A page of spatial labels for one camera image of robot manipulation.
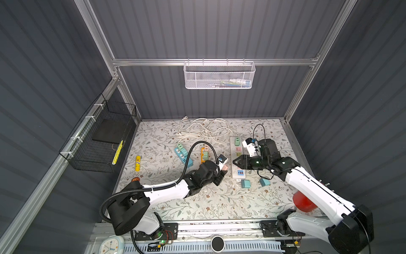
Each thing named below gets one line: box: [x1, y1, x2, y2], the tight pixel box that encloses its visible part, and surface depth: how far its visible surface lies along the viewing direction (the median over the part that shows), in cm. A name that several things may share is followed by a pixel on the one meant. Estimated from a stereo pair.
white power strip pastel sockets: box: [229, 136, 246, 180], surface depth 92 cm
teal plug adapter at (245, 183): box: [241, 179, 251, 189], surface depth 89 cm
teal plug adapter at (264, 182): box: [259, 177, 271, 187], surface depth 88 cm
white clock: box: [98, 234, 125, 254], surface depth 69 cm
